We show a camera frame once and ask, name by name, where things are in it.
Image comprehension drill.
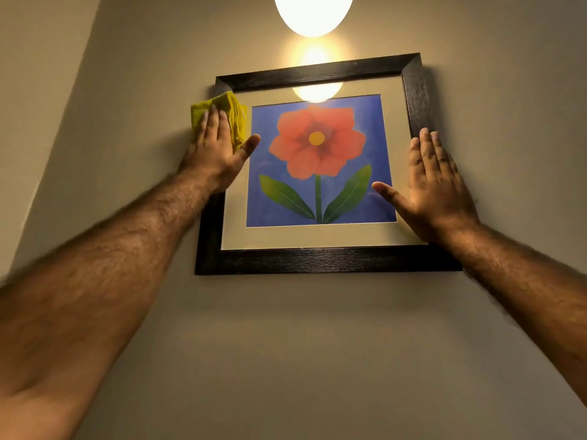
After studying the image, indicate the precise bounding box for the person's left hand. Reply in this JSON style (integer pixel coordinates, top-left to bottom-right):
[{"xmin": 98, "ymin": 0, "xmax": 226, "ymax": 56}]
[{"xmin": 177, "ymin": 104, "xmax": 261, "ymax": 194}]

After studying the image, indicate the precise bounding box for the person's right hand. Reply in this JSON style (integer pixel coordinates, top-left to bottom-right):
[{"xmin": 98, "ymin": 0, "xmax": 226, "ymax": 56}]
[{"xmin": 371, "ymin": 127, "xmax": 481, "ymax": 246}]

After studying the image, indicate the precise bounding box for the yellow cloth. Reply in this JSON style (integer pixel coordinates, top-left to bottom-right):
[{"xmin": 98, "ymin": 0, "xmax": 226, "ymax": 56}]
[{"xmin": 190, "ymin": 90, "xmax": 249, "ymax": 153}]

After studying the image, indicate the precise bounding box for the black framed flower picture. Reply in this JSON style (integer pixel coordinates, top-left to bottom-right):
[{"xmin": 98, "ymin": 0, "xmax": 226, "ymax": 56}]
[{"xmin": 194, "ymin": 52, "xmax": 463, "ymax": 276}]

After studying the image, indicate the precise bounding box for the person's right forearm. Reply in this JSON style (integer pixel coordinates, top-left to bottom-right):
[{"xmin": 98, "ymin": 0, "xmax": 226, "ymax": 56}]
[{"xmin": 435, "ymin": 217, "xmax": 587, "ymax": 406}]

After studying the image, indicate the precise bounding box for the person's left forearm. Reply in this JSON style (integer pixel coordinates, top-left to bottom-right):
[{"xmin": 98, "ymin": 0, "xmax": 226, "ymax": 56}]
[{"xmin": 0, "ymin": 167, "xmax": 216, "ymax": 440}]

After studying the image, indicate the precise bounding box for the round glowing wall lamp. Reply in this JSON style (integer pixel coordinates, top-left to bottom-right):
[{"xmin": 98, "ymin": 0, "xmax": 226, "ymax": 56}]
[{"xmin": 273, "ymin": 0, "xmax": 355, "ymax": 39}]

